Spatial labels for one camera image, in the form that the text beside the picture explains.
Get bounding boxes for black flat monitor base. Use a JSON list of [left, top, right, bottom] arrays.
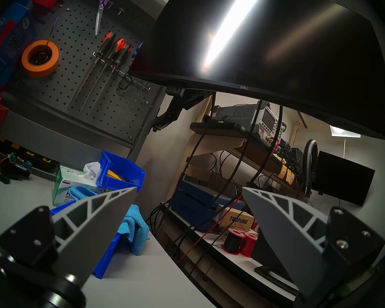
[[254, 240, 299, 296]]

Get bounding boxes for black wire spool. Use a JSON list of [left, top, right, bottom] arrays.
[[221, 228, 246, 256]]

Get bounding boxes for black hanging cable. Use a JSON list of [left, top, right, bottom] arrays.
[[180, 92, 217, 183], [165, 100, 264, 250]]

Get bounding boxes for black curved Dell monitor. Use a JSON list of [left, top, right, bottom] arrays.
[[128, 0, 385, 141]]

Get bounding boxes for orange tape roll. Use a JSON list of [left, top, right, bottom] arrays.
[[21, 40, 59, 78]]

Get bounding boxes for black rail yellow labels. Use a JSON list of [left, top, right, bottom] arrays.
[[0, 134, 59, 173]]

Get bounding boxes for green white Kimtech tissue box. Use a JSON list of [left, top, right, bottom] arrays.
[[51, 165, 98, 207]]

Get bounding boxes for blue cleaning cloths box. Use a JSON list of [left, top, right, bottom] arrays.
[[0, 3, 36, 90]]

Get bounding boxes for purple handled scissors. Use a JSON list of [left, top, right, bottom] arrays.
[[95, 0, 121, 36]]

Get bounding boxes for white tissue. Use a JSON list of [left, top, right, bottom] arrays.
[[83, 161, 102, 181]]

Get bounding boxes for black carabiner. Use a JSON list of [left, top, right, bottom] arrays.
[[118, 74, 133, 90]]

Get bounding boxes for small black monitor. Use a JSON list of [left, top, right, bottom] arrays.
[[311, 150, 376, 207]]

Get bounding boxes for red wire spool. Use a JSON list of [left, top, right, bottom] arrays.
[[239, 232, 259, 258]]

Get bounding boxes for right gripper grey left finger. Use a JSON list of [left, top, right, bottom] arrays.
[[0, 187, 138, 288]]

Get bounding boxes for grey oscilloscope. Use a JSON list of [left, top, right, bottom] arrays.
[[213, 100, 287, 147]]

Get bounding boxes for green circuit board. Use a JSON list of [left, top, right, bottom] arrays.
[[0, 152, 32, 184]]

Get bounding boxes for white lit lamp panel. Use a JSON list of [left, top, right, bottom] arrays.
[[330, 124, 362, 138]]

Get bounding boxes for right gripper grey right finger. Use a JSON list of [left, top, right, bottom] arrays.
[[242, 187, 385, 301]]

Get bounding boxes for cardboard Tuofeng box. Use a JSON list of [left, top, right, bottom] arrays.
[[216, 205, 255, 232]]

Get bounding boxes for dark grey pegboard panel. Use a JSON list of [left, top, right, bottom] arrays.
[[3, 0, 167, 149]]

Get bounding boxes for blue microfiber cloth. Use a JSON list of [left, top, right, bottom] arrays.
[[69, 185, 150, 256]]

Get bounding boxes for black corrugated hose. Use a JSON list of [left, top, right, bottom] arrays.
[[302, 139, 319, 199]]

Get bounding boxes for orange black screwdrivers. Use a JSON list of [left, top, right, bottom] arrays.
[[79, 38, 125, 115]]

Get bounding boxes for black flat shelf device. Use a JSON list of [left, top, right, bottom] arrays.
[[190, 116, 244, 133]]

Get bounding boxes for blue storage bin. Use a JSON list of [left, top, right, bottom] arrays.
[[50, 200, 124, 279], [96, 150, 146, 193]]

